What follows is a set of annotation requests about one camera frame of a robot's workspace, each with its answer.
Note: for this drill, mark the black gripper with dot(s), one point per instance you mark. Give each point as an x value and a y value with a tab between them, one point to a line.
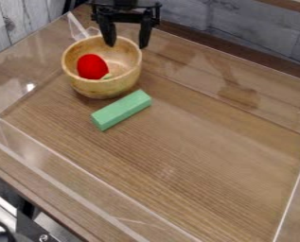
135	12

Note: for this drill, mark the black metal mount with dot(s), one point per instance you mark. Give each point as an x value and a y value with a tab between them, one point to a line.
28	231

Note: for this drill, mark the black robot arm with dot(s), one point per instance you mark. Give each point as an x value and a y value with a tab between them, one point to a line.
142	12

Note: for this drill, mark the clear acrylic corner bracket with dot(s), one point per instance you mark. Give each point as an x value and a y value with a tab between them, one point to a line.
79	32

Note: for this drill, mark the clear acrylic tray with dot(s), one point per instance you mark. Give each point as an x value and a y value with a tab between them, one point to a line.
195	170

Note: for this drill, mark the red plush strawberry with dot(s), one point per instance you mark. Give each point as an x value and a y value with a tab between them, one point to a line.
92	67

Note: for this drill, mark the wooden bowl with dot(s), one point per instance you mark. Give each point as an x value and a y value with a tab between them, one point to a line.
123	60

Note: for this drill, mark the green rectangular block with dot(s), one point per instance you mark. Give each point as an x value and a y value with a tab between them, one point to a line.
121	110

